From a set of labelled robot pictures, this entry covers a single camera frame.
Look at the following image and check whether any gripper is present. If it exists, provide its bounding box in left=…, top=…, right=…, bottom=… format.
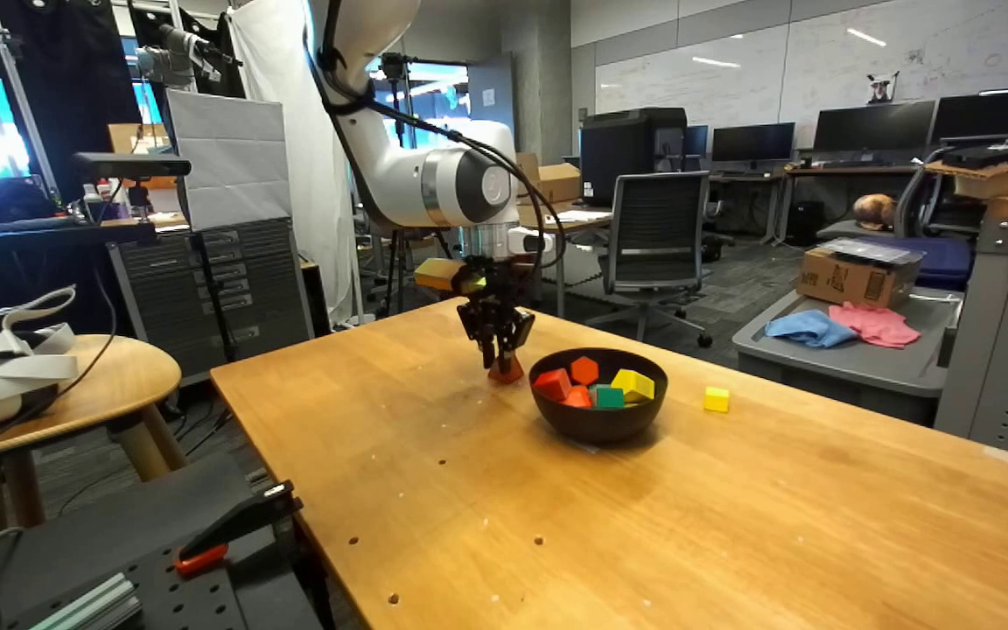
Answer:
left=456, top=255, right=536, bottom=375

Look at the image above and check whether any orange wooden block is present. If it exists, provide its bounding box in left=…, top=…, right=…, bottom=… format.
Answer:
left=487, top=352, right=526, bottom=385

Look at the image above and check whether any red wooden block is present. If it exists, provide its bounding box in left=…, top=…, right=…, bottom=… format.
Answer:
left=532, top=367, right=573, bottom=403

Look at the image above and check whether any dark brown bowl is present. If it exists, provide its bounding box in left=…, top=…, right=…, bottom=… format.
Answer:
left=528, top=347, right=670, bottom=444

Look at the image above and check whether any large yellow block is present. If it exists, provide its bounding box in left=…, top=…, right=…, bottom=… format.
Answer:
left=610, top=367, right=656, bottom=404

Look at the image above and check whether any stack of cardboard boxes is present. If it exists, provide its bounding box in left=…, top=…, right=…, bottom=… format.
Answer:
left=514, top=152, right=584, bottom=230

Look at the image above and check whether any grey office chair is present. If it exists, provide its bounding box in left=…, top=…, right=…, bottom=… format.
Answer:
left=585, top=170, right=717, bottom=348

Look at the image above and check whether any black cabinet machine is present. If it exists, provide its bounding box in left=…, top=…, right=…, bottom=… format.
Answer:
left=579, top=107, right=690, bottom=208

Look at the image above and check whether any white backdrop sheet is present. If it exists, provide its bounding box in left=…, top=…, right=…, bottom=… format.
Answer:
left=226, top=0, right=363, bottom=326

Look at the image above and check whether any grey drawer cabinet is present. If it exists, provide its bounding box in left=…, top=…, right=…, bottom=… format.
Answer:
left=108, top=217, right=316, bottom=384

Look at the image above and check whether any blue cloth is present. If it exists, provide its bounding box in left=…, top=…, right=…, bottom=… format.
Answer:
left=764, top=308, right=860, bottom=350

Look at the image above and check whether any white reflector panel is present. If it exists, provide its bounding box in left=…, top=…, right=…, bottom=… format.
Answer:
left=163, top=87, right=295, bottom=234

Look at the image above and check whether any black clamp with orange grip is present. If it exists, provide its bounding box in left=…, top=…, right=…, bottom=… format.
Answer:
left=171, top=479, right=305, bottom=579

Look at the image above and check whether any cardboard box with plastic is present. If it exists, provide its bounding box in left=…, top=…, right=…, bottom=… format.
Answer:
left=795, top=238, right=925, bottom=309

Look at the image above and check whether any grey utility cart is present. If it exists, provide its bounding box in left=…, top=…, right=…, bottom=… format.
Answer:
left=731, top=287, right=966, bottom=427

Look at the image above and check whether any pink cloth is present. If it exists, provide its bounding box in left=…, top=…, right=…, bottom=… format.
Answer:
left=828, top=301, right=922, bottom=350

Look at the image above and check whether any round wooden side table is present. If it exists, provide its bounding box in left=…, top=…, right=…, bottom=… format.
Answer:
left=0, top=333, right=185, bottom=548

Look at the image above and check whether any whiteboard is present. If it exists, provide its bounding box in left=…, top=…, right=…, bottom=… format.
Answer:
left=594, top=0, right=1008, bottom=128

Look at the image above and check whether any row of monitors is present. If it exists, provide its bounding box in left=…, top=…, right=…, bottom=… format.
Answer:
left=709, top=86, right=1008, bottom=172

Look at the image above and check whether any black perforated plate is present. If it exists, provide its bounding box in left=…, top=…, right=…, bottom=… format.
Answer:
left=0, top=453, right=334, bottom=630

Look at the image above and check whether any white headset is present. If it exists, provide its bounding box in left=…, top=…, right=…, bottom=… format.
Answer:
left=0, top=283, right=82, bottom=439

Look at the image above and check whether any camera on tripod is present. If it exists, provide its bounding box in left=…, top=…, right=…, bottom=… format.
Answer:
left=72, top=151, right=241, bottom=363

